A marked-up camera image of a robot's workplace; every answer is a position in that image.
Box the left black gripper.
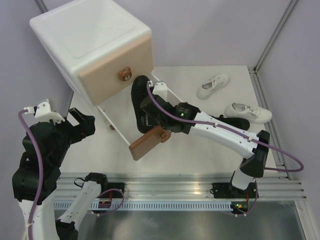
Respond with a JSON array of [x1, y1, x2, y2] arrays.
[[50, 106, 96, 165]]

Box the brown bear knob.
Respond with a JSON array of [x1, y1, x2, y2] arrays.
[[118, 67, 133, 82], [160, 131, 172, 143]]

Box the black canvas shoe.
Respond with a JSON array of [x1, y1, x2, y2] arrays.
[[131, 75, 159, 134]]

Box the brown drawer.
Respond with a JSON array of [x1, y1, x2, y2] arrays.
[[97, 72, 188, 162]]

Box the beige drawer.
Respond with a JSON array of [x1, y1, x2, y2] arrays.
[[77, 33, 154, 106]]

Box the black canvas shoe sideways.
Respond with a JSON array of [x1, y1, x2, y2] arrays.
[[210, 114, 251, 131]]

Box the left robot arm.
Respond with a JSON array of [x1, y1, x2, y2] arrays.
[[12, 107, 109, 240]]

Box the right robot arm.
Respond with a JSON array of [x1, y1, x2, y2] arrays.
[[138, 95, 270, 198]]

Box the white plastic shoe cabinet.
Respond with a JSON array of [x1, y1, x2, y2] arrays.
[[29, 0, 152, 106]]

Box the white sneaker far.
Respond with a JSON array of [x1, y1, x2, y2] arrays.
[[196, 73, 230, 100]]

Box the white sneaker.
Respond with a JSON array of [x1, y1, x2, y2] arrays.
[[224, 102, 273, 124], [196, 73, 230, 100]]

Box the white sneaker near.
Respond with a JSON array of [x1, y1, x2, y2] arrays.
[[224, 102, 273, 124]]

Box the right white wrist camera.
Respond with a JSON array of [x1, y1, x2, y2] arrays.
[[146, 81, 168, 105]]

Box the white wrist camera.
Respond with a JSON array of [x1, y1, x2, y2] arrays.
[[146, 81, 168, 105], [23, 98, 66, 124]]

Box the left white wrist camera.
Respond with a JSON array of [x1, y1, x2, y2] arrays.
[[23, 98, 66, 124]]

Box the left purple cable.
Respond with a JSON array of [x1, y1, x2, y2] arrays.
[[17, 109, 42, 240]]

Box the purple cable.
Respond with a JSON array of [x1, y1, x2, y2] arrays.
[[146, 84, 305, 173], [17, 109, 42, 240]]

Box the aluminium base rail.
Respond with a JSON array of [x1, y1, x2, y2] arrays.
[[53, 172, 307, 202]]

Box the white slotted cable duct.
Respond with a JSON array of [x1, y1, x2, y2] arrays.
[[53, 201, 250, 211]]

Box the right aluminium frame post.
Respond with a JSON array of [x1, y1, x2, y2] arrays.
[[252, 0, 300, 73]]

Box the aluminium frame post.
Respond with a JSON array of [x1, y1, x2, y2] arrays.
[[33, 0, 53, 14], [252, 0, 300, 73]]

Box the left aluminium frame post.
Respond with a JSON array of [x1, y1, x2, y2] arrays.
[[33, 0, 53, 14]]

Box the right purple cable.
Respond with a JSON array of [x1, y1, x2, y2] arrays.
[[146, 84, 305, 173]]

